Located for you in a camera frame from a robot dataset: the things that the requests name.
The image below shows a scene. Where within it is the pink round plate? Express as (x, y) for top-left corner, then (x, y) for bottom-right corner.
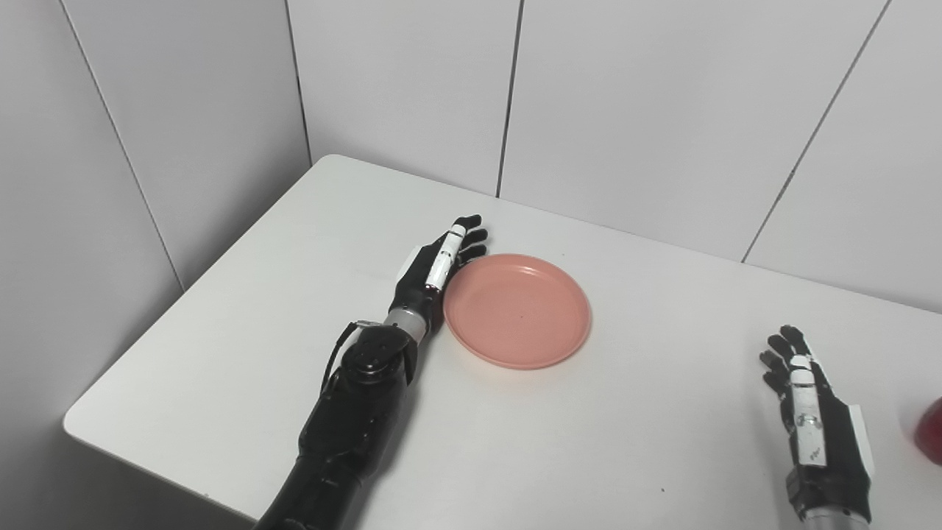
(442, 253), (592, 371)

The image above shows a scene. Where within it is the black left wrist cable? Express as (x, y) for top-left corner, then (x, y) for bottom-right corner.
(321, 319), (383, 391)

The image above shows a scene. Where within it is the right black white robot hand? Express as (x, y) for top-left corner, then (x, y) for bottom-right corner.
(759, 325), (876, 520)

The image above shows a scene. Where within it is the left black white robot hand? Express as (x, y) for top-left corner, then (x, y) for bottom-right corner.
(387, 214), (489, 328)

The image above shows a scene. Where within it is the red apple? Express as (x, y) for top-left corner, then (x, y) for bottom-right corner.
(913, 397), (942, 466)

